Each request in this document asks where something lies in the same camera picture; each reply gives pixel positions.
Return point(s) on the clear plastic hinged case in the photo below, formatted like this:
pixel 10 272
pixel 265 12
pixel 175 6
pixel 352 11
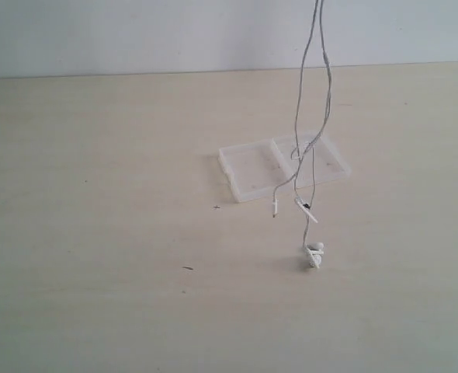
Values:
pixel 255 169

